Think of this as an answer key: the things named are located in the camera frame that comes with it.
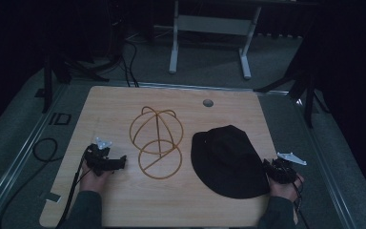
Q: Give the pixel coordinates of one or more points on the person's left hand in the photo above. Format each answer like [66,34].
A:
[92,183]

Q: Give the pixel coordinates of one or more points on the person's right hand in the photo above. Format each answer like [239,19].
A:
[284,190]

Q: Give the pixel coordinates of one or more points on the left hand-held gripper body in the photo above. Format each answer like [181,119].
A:
[97,159]

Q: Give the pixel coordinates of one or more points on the black bucket hat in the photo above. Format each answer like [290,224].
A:
[227,162]

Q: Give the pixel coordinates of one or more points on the grey table grommet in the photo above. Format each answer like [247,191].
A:
[208,103]

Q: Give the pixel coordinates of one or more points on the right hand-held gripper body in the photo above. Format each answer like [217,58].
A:
[284,173]

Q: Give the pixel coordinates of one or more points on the white desk frame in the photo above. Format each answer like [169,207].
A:
[213,25]

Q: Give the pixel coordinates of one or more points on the black tripod stand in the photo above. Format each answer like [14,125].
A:
[47,82]
[309,92]

